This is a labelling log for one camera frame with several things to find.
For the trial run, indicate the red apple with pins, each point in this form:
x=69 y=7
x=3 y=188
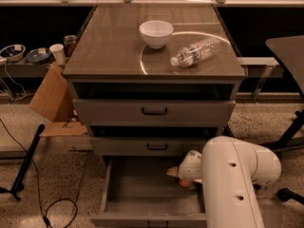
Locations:
x=185 y=183

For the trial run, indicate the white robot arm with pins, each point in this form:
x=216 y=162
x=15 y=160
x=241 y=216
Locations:
x=228 y=169

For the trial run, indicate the grey bottom drawer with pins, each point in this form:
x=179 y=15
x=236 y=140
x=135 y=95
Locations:
x=138 y=194

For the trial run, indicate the grey drawer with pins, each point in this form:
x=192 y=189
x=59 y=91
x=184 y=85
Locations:
x=149 y=140
x=138 y=194
x=135 y=104

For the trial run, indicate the grey middle drawer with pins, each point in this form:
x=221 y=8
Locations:
x=149 y=140

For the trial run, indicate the grey drawer cabinet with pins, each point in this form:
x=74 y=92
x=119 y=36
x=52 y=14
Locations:
x=112 y=50

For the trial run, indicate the grey top drawer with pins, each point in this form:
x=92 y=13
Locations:
x=135 y=104

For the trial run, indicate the black caster foot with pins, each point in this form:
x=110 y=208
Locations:
x=285 y=194

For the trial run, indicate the black stand leg right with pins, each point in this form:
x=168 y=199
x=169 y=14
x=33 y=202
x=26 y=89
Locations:
x=277 y=127

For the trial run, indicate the black stand leg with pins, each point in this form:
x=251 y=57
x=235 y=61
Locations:
x=18 y=183
x=277 y=127

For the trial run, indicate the clear plastic water bottle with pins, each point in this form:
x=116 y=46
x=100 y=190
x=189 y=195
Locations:
x=197 y=52

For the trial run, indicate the brown cardboard box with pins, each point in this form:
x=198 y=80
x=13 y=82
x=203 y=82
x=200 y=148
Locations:
x=53 y=101

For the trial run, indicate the black stand leg left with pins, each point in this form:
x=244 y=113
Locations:
x=18 y=183

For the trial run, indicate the brown glass jar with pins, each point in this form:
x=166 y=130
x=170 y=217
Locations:
x=70 y=42

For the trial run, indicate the white paper cup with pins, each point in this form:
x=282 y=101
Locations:
x=58 y=52

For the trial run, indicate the dark round side table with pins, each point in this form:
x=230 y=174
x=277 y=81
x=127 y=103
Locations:
x=289 y=51

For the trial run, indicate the blue bowl on shelf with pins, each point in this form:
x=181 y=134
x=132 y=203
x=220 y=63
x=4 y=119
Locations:
x=39 y=55

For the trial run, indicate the grey low shelf left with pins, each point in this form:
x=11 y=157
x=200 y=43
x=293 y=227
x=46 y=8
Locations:
x=24 y=69

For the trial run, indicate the white bowl on shelf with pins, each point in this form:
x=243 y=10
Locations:
x=13 y=53

